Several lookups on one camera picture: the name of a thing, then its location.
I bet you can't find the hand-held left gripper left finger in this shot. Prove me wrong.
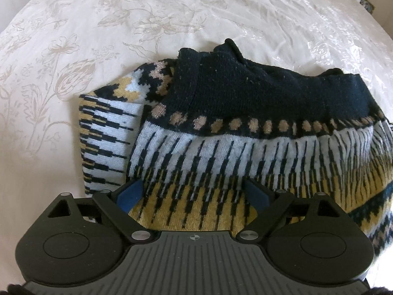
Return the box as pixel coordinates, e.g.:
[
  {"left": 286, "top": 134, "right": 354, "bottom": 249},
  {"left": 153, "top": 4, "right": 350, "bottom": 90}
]
[{"left": 49, "top": 179, "right": 152, "bottom": 243}]

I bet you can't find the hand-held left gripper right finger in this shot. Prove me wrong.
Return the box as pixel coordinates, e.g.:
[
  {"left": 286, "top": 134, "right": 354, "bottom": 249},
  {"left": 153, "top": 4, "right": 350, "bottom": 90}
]
[{"left": 236, "top": 178, "right": 342, "bottom": 243}]

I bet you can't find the navy yellow patterned knit sweater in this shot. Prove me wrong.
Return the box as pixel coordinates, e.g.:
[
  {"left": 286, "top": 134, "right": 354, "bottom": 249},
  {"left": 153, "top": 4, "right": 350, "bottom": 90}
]
[{"left": 78, "top": 38, "right": 393, "bottom": 256}]

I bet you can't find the white floral bedspread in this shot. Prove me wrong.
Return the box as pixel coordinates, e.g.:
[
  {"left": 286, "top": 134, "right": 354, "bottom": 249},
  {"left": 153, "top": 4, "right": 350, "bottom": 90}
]
[{"left": 0, "top": 0, "right": 393, "bottom": 286}]

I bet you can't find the dark picture frame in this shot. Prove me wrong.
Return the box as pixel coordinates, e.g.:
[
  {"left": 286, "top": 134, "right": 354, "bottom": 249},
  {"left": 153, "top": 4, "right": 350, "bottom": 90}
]
[{"left": 358, "top": 0, "right": 376, "bottom": 15}]

